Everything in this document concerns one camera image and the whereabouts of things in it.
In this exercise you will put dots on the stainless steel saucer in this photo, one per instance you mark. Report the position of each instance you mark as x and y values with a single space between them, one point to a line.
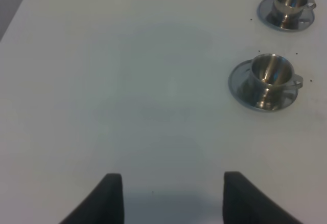
254 96
264 14

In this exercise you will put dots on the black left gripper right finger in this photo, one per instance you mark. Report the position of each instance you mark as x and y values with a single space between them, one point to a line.
243 202

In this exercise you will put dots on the near stainless steel teacup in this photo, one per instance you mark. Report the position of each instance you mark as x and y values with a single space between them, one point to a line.
272 74

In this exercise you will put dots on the far stainless steel teacup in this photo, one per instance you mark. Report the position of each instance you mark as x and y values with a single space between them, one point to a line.
291 9

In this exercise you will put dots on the stainless steel teacup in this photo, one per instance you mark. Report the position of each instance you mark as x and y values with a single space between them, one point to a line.
272 74
291 9

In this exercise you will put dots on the far stainless steel saucer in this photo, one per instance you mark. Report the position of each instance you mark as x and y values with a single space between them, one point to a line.
264 14

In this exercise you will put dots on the near stainless steel saucer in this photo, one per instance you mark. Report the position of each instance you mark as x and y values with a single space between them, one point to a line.
254 96

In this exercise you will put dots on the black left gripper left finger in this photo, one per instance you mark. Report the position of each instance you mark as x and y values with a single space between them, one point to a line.
105 204

